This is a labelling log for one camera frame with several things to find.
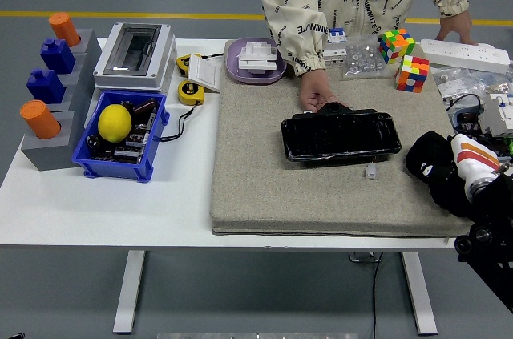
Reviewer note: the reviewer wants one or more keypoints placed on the black white robot left hand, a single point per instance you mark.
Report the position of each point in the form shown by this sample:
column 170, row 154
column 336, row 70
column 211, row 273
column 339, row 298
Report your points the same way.
column 18, row 336

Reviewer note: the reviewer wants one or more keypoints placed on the orange cylinder peg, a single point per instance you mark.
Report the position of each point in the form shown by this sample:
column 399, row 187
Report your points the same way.
column 64, row 28
column 38, row 118

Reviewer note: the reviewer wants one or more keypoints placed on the blue plastic bin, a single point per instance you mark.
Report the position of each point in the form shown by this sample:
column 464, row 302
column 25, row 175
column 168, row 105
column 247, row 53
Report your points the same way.
column 116, row 168

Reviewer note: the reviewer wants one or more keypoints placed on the purple shallow tray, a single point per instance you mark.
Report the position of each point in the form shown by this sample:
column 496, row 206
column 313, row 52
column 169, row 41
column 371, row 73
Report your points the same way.
column 234, row 68

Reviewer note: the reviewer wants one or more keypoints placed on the yellow tape measure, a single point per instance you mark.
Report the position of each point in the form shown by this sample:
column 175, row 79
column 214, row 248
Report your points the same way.
column 182, row 64
column 190, row 92

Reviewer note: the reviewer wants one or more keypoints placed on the white plastic parts stack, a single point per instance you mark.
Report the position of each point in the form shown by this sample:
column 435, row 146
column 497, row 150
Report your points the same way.
column 258, row 58

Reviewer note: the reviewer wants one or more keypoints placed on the grey electrical enclosure box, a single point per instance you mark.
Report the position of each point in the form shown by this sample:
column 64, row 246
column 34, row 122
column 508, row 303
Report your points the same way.
column 160, row 54

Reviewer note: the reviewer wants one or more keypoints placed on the blue block peg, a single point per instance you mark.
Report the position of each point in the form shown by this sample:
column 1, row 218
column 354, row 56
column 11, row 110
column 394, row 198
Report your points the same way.
column 58, row 56
column 46, row 86

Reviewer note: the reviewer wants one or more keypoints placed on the multicoloured puzzle cube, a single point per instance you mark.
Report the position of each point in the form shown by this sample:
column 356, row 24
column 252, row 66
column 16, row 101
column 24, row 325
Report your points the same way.
column 413, row 74
column 397, row 46

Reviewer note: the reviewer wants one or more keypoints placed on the person's right hand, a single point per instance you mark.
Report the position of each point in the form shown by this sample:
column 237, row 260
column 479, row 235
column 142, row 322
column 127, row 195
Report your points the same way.
column 316, row 88

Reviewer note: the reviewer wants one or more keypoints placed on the grey-brown fabric mat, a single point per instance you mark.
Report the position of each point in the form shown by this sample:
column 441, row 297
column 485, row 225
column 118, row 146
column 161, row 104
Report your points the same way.
column 260, row 174

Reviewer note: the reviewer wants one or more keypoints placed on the grey under-table bracket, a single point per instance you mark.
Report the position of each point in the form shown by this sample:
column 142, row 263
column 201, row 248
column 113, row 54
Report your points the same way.
column 362, row 259

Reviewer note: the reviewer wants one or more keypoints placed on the person's left hand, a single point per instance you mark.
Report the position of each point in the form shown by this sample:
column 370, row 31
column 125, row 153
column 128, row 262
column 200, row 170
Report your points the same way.
column 455, row 28

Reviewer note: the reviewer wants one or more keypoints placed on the white power strip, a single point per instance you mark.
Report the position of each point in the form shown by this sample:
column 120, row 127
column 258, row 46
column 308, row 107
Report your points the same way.
column 461, row 52

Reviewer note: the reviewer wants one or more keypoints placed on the yellow lemon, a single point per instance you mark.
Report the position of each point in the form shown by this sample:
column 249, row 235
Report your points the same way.
column 115, row 123

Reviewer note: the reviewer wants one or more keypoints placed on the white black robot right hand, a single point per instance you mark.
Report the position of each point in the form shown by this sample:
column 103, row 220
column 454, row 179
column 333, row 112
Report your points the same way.
column 475, row 162

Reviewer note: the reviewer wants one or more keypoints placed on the white blue circuit breaker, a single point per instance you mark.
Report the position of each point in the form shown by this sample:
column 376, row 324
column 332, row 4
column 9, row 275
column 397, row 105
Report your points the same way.
column 336, row 54

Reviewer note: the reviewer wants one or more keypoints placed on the clear bags of small parts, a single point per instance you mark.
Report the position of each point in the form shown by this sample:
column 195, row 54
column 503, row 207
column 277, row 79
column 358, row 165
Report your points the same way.
column 453, row 86

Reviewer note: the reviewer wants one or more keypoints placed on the black rag with red patch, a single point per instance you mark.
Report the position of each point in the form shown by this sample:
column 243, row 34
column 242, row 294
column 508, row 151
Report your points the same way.
column 426, row 150

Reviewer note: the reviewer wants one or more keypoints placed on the person's right forearm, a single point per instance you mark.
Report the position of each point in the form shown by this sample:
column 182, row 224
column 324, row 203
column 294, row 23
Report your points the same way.
column 302, row 44

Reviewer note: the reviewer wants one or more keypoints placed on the grey stepped block holder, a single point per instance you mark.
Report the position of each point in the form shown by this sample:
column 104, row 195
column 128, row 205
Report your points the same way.
column 52, row 154

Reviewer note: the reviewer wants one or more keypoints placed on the light blue tray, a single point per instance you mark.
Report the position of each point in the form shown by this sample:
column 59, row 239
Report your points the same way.
column 455, row 118

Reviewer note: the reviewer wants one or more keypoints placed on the black glossy display panel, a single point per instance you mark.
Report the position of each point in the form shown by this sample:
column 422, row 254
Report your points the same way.
column 340, row 138

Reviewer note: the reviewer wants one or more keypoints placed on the clear bag of metal nuts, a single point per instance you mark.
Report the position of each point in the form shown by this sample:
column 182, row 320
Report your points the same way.
column 362, row 58

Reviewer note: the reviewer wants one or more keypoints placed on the white table leg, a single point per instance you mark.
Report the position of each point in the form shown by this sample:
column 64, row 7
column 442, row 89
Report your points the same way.
column 128, row 295
column 421, row 299

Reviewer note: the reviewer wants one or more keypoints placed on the white wall switch plate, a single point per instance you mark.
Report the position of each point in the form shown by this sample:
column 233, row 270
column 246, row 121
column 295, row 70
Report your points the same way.
column 206, row 74

